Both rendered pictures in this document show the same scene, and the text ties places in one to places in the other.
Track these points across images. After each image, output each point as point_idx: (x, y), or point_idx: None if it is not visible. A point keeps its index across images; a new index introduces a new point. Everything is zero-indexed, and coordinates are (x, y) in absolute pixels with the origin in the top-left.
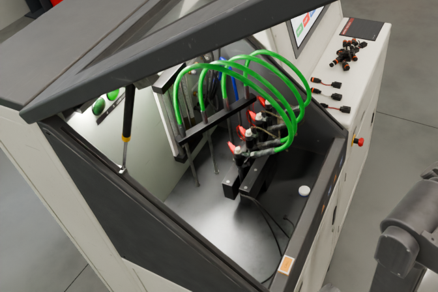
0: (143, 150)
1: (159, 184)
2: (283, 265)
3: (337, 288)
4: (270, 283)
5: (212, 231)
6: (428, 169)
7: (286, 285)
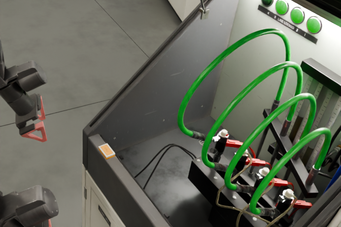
0: (264, 83)
1: (251, 129)
2: (107, 147)
3: (31, 67)
4: (103, 138)
5: (190, 160)
6: (50, 199)
7: (93, 145)
